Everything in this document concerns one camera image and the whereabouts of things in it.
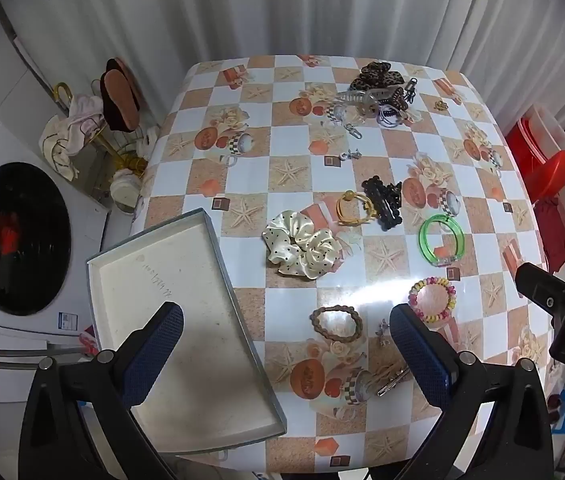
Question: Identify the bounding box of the purple hair tie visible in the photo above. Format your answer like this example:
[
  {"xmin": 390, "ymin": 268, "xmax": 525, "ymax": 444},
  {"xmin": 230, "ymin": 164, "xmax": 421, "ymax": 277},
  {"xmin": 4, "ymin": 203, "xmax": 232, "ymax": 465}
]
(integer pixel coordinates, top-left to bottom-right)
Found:
[{"xmin": 376, "ymin": 105, "xmax": 403, "ymax": 129}]

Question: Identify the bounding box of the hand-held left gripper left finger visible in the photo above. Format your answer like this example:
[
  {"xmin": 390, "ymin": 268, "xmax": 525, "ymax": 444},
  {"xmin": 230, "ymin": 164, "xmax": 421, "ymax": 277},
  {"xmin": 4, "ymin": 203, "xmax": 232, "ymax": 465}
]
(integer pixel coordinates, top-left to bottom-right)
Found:
[{"xmin": 18, "ymin": 301, "xmax": 184, "ymax": 480}]

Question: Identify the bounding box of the yellow hair tie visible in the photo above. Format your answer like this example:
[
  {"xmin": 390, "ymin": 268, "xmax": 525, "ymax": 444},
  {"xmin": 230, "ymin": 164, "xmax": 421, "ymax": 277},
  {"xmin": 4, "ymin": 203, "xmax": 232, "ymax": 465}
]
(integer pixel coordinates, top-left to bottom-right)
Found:
[{"xmin": 335, "ymin": 190, "xmax": 380, "ymax": 227}]

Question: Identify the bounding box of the red cloth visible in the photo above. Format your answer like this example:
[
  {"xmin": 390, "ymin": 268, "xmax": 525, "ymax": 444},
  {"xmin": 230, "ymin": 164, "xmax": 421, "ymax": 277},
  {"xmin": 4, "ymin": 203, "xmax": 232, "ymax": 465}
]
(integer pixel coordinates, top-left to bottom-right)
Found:
[{"xmin": 532, "ymin": 197, "xmax": 565, "ymax": 274}]

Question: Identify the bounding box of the grey shallow cardboard box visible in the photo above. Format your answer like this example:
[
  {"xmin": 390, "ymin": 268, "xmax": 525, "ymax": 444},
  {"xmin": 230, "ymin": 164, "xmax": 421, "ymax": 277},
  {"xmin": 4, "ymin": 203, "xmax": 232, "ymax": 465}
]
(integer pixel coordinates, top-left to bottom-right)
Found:
[{"xmin": 86, "ymin": 208, "xmax": 288, "ymax": 456}]

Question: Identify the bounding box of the brown slipper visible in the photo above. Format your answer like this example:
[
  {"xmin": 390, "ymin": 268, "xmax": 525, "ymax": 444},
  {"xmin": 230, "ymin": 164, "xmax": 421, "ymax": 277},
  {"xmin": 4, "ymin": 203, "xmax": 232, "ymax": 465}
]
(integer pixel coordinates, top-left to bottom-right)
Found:
[
  {"xmin": 101, "ymin": 69, "xmax": 140, "ymax": 133},
  {"xmin": 105, "ymin": 57, "xmax": 146, "ymax": 111}
]

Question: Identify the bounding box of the black claw clip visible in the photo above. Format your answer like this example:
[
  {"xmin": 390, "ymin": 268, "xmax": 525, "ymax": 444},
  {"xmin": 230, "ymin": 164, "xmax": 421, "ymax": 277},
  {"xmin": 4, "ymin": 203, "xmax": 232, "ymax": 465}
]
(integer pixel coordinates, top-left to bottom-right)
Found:
[{"xmin": 361, "ymin": 175, "xmax": 403, "ymax": 232}]

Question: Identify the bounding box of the white jar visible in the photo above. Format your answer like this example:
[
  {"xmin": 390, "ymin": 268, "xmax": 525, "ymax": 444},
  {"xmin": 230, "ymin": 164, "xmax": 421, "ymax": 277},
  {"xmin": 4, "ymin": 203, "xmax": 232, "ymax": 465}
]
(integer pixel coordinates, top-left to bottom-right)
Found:
[{"xmin": 110, "ymin": 169, "xmax": 142, "ymax": 212}]

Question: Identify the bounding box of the colourful beaded bracelet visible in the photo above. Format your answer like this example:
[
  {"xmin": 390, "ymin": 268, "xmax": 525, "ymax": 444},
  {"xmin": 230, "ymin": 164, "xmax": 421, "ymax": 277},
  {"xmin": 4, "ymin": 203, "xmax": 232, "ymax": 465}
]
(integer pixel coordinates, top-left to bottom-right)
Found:
[{"xmin": 409, "ymin": 276, "xmax": 458, "ymax": 325}]

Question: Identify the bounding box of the cream polka dot scrunchie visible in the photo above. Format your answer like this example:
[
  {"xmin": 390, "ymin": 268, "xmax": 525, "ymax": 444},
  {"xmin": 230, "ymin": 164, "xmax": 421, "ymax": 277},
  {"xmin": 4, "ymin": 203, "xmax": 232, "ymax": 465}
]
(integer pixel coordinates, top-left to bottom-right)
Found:
[{"xmin": 262, "ymin": 209, "xmax": 343, "ymax": 279}]

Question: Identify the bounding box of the white washing machine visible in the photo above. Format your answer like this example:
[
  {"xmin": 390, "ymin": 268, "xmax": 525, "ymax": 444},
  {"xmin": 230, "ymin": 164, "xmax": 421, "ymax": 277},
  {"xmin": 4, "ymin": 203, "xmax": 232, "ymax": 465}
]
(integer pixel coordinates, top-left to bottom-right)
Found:
[{"xmin": 0, "ymin": 77, "xmax": 113, "ymax": 406}]

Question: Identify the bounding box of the clear claw clip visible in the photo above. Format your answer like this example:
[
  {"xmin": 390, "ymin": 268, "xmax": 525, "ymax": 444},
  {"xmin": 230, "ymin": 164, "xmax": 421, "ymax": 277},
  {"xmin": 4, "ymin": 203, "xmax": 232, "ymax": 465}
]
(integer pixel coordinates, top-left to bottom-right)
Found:
[{"xmin": 336, "ymin": 87, "xmax": 399, "ymax": 112}]

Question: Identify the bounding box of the checkered tablecloth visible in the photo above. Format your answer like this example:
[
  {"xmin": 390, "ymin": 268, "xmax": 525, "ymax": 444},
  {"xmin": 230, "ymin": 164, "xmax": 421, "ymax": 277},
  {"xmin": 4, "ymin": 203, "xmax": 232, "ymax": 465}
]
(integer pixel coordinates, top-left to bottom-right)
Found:
[{"xmin": 130, "ymin": 54, "xmax": 549, "ymax": 476}]

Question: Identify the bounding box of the brown braided hair tie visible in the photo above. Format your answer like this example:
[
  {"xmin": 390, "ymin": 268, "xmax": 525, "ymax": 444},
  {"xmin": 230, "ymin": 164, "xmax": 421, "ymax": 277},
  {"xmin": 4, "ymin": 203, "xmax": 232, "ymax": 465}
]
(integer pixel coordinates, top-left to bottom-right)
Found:
[{"xmin": 311, "ymin": 305, "xmax": 363, "ymax": 345}]

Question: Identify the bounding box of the gold metal rack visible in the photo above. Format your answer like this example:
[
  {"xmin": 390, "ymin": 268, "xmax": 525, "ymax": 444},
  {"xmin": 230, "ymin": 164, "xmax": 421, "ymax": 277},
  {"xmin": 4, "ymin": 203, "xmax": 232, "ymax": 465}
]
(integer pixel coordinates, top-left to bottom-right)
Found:
[{"xmin": 52, "ymin": 81, "xmax": 149, "ymax": 175}]

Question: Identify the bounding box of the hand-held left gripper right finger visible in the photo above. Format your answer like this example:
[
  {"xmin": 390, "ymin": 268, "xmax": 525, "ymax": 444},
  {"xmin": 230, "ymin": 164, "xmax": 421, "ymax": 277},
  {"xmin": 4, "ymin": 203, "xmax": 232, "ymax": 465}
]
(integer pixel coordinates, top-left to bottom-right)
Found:
[{"xmin": 389, "ymin": 303, "xmax": 555, "ymax": 480}]

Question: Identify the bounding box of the white curtain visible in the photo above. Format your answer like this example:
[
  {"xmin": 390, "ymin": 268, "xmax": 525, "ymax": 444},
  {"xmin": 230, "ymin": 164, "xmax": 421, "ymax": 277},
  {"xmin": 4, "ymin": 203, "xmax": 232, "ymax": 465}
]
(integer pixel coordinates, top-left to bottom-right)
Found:
[{"xmin": 0, "ymin": 0, "xmax": 565, "ymax": 128}]

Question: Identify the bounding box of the red plastic stool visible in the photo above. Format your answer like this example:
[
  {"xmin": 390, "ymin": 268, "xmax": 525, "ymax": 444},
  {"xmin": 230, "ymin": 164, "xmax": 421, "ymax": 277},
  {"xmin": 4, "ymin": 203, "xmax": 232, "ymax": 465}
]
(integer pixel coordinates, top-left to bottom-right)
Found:
[{"xmin": 505, "ymin": 105, "xmax": 565, "ymax": 202}]

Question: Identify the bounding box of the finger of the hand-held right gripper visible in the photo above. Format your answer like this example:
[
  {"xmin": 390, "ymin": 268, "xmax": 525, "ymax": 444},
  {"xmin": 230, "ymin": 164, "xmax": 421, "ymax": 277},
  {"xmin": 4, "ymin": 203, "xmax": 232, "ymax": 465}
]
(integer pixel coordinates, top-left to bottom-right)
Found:
[{"xmin": 515, "ymin": 262, "xmax": 565, "ymax": 317}]

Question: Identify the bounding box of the green translucent bangle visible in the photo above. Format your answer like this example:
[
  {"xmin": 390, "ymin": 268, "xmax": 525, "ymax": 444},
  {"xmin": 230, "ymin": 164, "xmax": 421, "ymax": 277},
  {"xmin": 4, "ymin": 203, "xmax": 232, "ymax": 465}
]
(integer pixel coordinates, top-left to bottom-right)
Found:
[{"xmin": 419, "ymin": 214, "xmax": 464, "ymax": 267}]

